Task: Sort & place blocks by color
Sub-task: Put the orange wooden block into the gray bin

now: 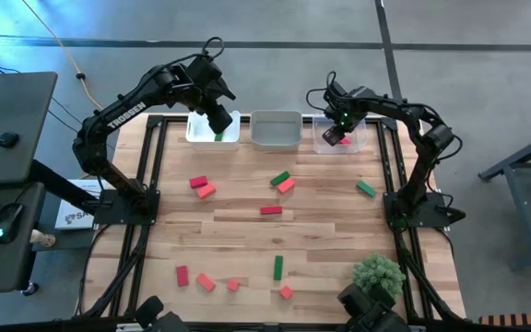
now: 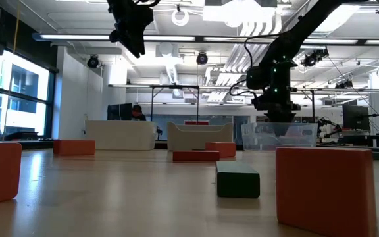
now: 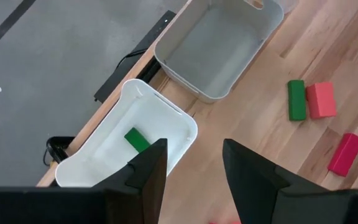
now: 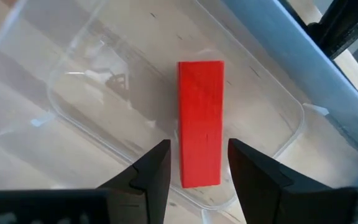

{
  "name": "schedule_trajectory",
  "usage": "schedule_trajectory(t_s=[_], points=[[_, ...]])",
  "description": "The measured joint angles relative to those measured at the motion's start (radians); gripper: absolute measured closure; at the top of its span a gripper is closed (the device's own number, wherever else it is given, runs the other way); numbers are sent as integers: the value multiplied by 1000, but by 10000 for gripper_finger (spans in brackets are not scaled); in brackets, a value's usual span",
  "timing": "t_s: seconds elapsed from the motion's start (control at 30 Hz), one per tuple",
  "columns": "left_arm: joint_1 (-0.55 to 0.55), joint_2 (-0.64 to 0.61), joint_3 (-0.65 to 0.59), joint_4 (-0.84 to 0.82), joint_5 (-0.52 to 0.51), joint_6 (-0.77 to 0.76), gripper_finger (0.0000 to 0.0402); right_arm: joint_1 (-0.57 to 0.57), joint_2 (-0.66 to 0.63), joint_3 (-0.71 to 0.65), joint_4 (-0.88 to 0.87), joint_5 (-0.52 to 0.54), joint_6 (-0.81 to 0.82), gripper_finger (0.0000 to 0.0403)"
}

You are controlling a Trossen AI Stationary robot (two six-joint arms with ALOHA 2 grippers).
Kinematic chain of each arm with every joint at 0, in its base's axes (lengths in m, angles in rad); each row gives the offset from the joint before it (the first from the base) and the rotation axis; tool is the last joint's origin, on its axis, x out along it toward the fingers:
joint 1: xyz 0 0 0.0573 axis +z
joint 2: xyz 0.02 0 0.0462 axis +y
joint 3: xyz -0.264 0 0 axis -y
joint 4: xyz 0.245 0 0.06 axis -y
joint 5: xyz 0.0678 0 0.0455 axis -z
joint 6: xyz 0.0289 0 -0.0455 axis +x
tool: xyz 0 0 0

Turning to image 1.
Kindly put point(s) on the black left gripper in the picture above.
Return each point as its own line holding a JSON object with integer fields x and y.
{"x": 203, "y": 78}

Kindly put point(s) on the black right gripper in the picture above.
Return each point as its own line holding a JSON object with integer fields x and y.
{"x": 346, "y": 113}

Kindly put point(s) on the red wooden block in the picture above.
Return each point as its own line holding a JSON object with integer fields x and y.
{"x": 182, "y": 276}
{"x": 346, "y": 142}
{"x": 271, "y": 210}
{"x": 198, "y": 182}

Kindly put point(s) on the green wooden block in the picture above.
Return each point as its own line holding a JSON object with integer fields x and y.
{"x": 366, "y": 189}
{"x": 279, "y": 179}
{"x": 219, "y": 137}
{"x": 278, "y": 268}

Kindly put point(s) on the orange wooden block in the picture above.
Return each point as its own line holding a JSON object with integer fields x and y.
{"x": 205, "y": 282}
{"x": 233, "y": 285}
{"x": 206, "y": 191}
{"x": 286, "y": 292}
{"x": 286, "y": 186}

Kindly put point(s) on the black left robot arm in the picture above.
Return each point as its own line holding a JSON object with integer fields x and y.
{"x": 125, "y": 113}

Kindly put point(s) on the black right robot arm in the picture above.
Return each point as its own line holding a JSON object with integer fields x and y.
{"x": 399, "y": 110}

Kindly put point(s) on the clear plastic bin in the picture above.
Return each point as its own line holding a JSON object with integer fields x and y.
{"x": 360, "y": 138}

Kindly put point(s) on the white plastic bin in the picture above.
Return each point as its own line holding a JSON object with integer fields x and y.
{"x": 198, "y": 133}

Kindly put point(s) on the grey plastic bin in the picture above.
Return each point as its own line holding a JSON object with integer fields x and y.
{"x": 275, "y": 131}

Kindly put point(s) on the artificial green plant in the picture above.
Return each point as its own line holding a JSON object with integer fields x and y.
{"x": 378, "y": 272}

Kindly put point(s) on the white printed box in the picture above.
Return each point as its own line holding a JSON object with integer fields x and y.
{"x": 69, "y": 216}

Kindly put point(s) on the dark metal stand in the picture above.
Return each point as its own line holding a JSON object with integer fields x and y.
{"x": 519, "y": 159}

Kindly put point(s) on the grey desk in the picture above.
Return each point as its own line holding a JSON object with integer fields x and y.
{"x": 12, "y": 110}

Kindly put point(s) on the small black device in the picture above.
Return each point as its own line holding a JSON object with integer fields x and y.
{"x": 7, "y": 139}

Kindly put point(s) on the small beige object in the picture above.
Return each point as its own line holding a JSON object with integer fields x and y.
{"x": 42, "y": 239}

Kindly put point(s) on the black computer mouse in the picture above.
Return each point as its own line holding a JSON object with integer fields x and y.
{"x": 9, "y": 216}

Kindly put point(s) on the black caster wheel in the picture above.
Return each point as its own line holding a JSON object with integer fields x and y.
{"x": 30, "y": 289}

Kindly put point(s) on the orange black striped bar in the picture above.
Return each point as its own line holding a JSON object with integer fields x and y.
{"x": 519, "y": 318}

